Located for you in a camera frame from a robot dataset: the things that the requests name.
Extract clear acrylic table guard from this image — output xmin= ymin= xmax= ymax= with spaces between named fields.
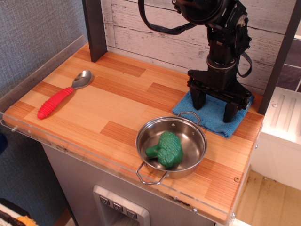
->
xmin=0 ymin=45 xmax=263 ymax=225

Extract yellow object bottom left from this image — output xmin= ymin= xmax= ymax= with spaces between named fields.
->
xmin=17 ymin=216 xmax=37 ymax=226

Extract dark shelf post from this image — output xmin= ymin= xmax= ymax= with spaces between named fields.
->
xmin=82 ymin=0 xmax=107 ymax=62
xmin=258 ymin=0 xmax=301 ymax=115

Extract blue cloth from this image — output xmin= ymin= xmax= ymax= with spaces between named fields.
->
xmin=172 ymin=92 xmax=254 ymax=138

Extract dark right shelf post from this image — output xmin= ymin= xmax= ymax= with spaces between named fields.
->
xmin=258 ymin=0 xmax=301 ymax=115

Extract dark left shelf post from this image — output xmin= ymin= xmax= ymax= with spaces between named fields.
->
xmin=82 ymin=0 xmax=107 ymax=62

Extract green toy broccoli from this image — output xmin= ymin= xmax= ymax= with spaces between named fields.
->
xmin=145 ymin=131 xmax=183 ymax=168

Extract red handled metal spoon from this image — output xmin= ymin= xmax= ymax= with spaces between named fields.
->
xmin=37 ymin=70 xmax=92 ymax=119

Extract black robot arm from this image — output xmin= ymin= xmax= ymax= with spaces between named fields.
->
xmin=173 ymin=0 xmax=252 ymax=123

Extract grey cabinet button panel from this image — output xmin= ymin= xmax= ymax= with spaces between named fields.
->
xmin=93 ymin=185 xmax=151 ymax=226

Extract stainless steel pan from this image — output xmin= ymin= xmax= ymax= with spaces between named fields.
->
xmin=135 ymin=112 xmax=207 ymax=185

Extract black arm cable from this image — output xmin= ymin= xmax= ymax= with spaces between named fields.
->
xmin=138 ymin=0 xmax=197 ymax=35

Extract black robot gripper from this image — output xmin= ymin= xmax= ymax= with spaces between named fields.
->
xmin=188 ymin=65 xmax=252 ymax=123

